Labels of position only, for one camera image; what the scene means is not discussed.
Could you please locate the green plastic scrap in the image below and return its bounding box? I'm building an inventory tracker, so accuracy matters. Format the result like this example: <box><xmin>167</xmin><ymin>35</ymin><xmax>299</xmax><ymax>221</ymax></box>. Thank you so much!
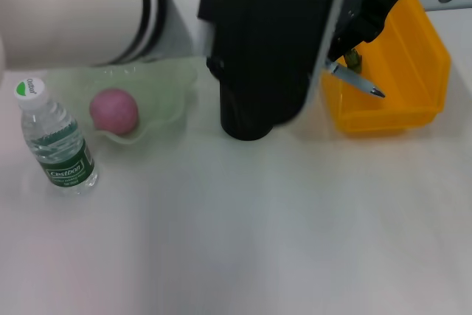
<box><xmin>344</xmin><ymin>48</ymin><xmax>364</xmax><ymax>75</ymax></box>

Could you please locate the grey and clear pen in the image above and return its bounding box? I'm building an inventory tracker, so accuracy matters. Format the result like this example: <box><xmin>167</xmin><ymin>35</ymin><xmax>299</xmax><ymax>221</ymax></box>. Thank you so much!
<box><xmin>324</xmin><ymin>59</ymin><xmax>386</xmax><ymax>99</ymax></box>

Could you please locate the pink peach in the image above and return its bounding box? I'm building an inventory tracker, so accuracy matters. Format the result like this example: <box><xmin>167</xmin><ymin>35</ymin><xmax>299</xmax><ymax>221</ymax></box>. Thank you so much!
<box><xmin>89</xmin><ymin>88</ymin><xmax>140</xmax><ymax>136</ymax></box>

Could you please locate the clear green-labelled water bottle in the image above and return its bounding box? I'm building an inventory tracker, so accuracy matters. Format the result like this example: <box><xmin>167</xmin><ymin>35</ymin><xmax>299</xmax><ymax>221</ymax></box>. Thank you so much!
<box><xmin>13</xmin><ymin>77</ymin><xmax>100</xmax><ymax>196</ymax></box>

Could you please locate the pale green glass fruit plate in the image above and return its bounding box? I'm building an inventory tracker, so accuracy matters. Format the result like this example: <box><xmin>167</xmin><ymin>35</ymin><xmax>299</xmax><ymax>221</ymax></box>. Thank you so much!
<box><xmin>47</xmin><ymin>59</ymin><xmax>200</xmax><ymax>146</ymax></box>

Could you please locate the yellow plastic bin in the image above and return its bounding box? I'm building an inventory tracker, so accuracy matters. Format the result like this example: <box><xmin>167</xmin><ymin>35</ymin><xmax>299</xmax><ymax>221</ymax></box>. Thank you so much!
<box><xmin>319</xmin><ymin>0</ymin><xmax>451</xmax><ymax>135</ymax></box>

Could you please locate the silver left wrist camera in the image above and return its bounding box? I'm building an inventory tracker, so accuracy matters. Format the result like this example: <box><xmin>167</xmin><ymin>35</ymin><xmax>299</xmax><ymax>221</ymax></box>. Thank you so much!
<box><xmin>197</xmin><ymin>0</ymin><xmax>353</xmax><ymax>128</ymax></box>

